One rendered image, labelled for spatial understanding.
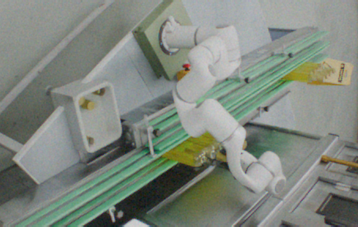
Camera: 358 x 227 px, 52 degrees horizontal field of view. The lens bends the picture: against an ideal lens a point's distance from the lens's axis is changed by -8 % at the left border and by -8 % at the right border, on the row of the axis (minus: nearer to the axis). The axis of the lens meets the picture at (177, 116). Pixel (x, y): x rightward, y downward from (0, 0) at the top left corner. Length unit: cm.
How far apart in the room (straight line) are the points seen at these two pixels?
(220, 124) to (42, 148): 63
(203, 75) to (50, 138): 59
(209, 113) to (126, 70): 54
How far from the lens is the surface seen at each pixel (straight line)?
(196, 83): 122
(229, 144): 121
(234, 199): 148
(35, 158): 142
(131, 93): 164
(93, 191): 135
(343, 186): 162
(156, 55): 161
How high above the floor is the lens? 195
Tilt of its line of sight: 40 degrees down
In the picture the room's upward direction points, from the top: 103 degrees clockwise
